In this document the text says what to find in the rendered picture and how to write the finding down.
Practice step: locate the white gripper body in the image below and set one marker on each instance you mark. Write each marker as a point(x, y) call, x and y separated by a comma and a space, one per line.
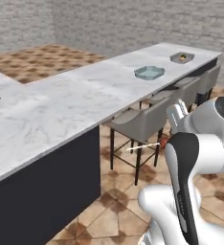
point(177, 115)

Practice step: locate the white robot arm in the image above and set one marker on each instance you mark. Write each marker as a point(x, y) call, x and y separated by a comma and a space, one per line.
point(181, 178)

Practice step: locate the kebab skewer with wooden stick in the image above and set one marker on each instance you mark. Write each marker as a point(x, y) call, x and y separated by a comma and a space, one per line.
point(163, 143)

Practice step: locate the clear blue tupperware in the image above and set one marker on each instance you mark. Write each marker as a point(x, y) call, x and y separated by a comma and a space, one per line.
point(149, 72)

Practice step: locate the grey tupperware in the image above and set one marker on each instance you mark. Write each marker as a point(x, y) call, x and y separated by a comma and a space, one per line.
point(189, 57)

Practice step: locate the dark navy island counter base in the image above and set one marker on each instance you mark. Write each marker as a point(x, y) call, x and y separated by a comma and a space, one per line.
point(43, 188)

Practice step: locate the grey bar stool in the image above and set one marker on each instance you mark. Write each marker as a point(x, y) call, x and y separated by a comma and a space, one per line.
point(209, 79)
point(181, 91)
point(142, 119)

